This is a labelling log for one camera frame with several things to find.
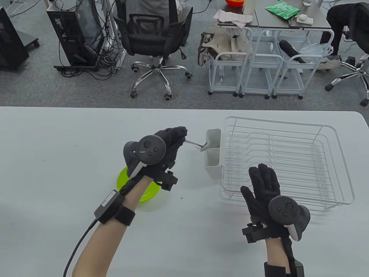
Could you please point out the black pack on left forearm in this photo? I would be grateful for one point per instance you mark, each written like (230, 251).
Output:
(109, 205)

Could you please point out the green plastic bag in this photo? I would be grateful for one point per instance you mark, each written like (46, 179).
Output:
(282, 9)

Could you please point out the white cutlery holder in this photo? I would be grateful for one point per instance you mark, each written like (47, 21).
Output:
(212, 164)

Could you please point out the black rolled umbrella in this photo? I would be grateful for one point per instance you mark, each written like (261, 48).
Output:
(291, 50)

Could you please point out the person's left hand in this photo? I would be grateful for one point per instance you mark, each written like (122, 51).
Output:
(173, 144)

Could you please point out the clear plastic bag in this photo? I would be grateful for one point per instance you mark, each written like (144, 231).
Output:
(314, 50)

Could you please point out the white device on tray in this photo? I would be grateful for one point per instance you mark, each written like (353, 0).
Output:
(302, 19)

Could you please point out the green plastic bowl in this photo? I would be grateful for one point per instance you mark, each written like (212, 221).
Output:
(150, 190)

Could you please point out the person's left forearm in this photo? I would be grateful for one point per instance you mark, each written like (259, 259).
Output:
(109, 239)

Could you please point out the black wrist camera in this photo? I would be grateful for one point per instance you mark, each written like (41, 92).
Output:
(168, 180)
(255, 233)

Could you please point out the black controller on left glove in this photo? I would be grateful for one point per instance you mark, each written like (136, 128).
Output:
(150, 150)

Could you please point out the dark table with white frame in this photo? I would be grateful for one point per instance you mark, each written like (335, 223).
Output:
(259, 16)
(314, 25)

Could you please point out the person's right thumb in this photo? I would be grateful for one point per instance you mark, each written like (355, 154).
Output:
(247, 196)

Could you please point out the person's right hand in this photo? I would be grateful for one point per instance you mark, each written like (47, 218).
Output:
(263, 190)

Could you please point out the black controller on right glove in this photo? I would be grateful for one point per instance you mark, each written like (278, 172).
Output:
(285, 212)

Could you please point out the black controller on glove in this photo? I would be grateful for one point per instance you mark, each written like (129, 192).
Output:
(150, 150)
(285, 212)

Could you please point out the white rolling cart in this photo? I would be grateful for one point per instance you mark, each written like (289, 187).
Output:
(225, 75)
(261, 75)
(291, 78)

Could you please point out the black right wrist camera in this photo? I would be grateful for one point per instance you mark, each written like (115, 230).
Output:
(255, 233)

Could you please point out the black computer tower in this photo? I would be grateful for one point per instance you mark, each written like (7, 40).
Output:
(73, 31)

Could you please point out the beige tote bag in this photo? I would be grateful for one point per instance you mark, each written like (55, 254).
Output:
(220, 43)

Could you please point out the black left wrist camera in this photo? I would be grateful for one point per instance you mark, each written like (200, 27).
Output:
(168, 180)

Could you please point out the black mesh office chair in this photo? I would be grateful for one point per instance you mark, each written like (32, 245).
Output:
(155, 34)

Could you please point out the pink and white cloth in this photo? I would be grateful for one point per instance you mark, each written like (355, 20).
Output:
(233, 18)

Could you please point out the person's left fingers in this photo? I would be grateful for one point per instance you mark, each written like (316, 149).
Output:
(175, 135)

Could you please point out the orange bowl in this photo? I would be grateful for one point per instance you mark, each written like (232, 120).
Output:
(235, 2)

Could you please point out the metal spoon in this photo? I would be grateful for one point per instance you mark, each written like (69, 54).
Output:
(199, 145)

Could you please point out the white desk leg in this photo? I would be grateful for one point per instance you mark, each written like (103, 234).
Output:
(116, 31)

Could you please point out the black rolling stand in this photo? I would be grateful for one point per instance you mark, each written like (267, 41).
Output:
(13, 43)

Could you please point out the person's right forearm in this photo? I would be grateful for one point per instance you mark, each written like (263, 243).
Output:
(276, 252)

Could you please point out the office chair with chrome base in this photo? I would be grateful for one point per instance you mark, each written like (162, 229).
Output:
(356, 72)

